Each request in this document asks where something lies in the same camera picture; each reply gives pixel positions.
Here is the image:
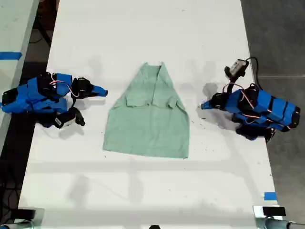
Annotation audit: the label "pale green t-shirt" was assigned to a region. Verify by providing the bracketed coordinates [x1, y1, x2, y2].
[102, 62, 190, 159]

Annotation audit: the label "black floor cables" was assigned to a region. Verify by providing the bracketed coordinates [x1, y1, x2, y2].
[0, 181, 20, 217]

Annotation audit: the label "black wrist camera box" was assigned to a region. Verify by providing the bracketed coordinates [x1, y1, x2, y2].
[54, 107, 86, 130]
[224, 59, 250, 80]

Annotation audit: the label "black camera cable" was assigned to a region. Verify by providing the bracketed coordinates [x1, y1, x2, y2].
[245, 56, 261, 88]

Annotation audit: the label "black box on metal plate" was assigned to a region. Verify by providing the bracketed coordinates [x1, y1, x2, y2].
[17, 208, 37, 219]

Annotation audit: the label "black camera stalk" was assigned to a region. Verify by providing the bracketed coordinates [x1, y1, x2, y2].
[70, 94, 80, 112]
[226, 76, 239, 96]

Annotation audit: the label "short blue tape strip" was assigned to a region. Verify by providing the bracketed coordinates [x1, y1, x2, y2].
[264, 191, 278, 201]

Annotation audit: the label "long blue tape strip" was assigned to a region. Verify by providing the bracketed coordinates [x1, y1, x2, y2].
[0, 52, 23, 61]

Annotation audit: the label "black box on white plate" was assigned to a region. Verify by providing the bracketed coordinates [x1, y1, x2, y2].
[262, 206, 286, 217]

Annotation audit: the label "grey metal mounting plate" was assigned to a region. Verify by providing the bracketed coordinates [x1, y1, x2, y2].
[13, 208, 45, 225]

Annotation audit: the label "grey metal tube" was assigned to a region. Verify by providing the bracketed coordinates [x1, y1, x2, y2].
[255, 217, 305, 229]
[0, 220, 42, 229]

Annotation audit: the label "white mounting plate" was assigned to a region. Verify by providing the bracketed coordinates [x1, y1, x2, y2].
[253, 205, 285, 221]

